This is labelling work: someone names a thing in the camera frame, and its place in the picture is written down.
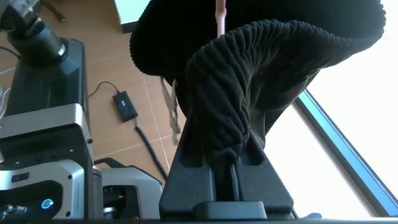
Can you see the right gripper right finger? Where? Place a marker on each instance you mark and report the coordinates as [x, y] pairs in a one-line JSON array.
[[264, 183]]

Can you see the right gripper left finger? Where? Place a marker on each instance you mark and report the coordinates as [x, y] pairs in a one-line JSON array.
[[186, 186]]

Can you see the black shorts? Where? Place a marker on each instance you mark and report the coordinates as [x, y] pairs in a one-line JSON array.
[[224, 77]]

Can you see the window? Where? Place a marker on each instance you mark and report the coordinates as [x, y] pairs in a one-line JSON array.
[[342, 147]]

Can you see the black power adapter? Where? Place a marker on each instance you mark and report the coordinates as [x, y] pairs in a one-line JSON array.
[[125, 106]]

